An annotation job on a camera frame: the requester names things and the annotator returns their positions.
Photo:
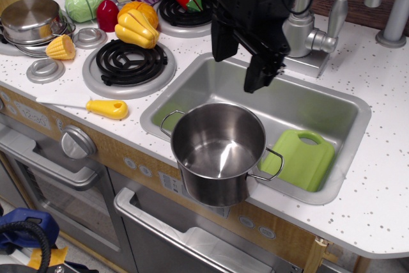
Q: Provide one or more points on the front black stove burner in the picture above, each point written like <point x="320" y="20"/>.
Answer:
<point x="125" y="71"/>

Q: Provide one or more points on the back black stove burner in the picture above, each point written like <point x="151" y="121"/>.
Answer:
<point x="178" y="22"/>

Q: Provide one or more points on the silver sink basin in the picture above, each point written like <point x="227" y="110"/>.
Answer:
<point x="287" y="103"/>

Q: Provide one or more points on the small steel pot upside down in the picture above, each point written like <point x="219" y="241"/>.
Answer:
<point x="31" y="25"/>

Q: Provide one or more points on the yellow toy squash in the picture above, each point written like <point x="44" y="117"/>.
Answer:
<point x="134" y="28"/>

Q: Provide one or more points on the silver stove knob front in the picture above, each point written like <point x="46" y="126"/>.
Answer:
<point x="45" y="71"/>

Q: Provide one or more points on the silver post right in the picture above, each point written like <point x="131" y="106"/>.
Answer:
<point x="393" y="35"/>

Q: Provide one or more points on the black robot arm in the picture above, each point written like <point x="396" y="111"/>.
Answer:
<point x="257" y="26"/>

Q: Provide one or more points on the yellow handled toy knife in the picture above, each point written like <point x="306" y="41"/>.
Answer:
<point x="113" y="109"/>

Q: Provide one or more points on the black stove burner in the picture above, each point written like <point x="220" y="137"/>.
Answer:
<point x="178" y="22"/>
<point x="125" y="71"/>

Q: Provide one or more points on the yellow toy corn piece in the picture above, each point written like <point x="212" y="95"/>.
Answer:
<point x="61" y="48"/>

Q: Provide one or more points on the silver stove knob back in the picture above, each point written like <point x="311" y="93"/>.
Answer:
<point x="90" y="38"/>

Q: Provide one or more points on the blue clamp tool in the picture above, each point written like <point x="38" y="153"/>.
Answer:
<point x="25" y="227"/>

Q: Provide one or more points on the green plate in sink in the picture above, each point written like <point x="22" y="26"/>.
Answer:
<point x="170" y="113"/>

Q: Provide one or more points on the yellow cloth on floor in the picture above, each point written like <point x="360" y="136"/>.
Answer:
<point x="57" y="257"/>

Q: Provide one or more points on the large steel pot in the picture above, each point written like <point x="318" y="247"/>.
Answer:
<point x="220" y="148"/>

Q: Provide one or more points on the green cutting board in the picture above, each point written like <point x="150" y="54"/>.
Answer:
<point x="300" y="157"/>

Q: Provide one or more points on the silver oven dial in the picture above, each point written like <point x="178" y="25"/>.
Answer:
<point x="76" y="144"/>

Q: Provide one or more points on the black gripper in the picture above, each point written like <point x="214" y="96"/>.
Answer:
<point x="257" y="25"/>

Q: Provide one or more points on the red toy pepper half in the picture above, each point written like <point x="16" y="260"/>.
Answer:
<point x="107" y="16"/>

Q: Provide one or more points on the orange toy pumpkin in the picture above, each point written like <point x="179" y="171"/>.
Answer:
<point x="147" y="10"/>

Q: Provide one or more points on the silver toy faucet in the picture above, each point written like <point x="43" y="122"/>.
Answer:
<point x="309" y="47"/>

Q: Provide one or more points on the green toy cabbage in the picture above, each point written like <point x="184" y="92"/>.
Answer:
<point x="82" y="10"/>

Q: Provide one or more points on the toy dishwasher door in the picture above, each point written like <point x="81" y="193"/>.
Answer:
<point x="167" y="237"/>

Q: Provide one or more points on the toy oven door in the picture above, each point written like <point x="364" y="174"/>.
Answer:
<point x="77" y="193"/>

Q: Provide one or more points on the silver stove knob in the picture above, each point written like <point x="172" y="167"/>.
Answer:
<point x="90" y="38"/>
<point x="45" y="71"/>

